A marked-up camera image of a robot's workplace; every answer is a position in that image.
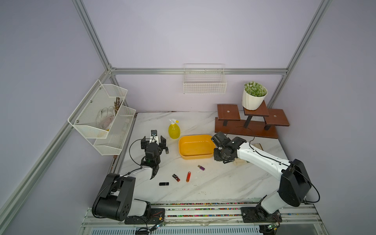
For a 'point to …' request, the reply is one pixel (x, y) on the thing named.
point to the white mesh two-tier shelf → (117, 139)
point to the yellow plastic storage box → (196, 147)
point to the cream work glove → (241, 161)
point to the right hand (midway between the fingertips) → (219, 158)
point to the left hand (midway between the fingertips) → (152, 138)
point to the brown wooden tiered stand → (256, 123)
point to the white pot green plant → (253, 95)
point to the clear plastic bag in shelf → (105, 117)
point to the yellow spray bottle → (174, 130)
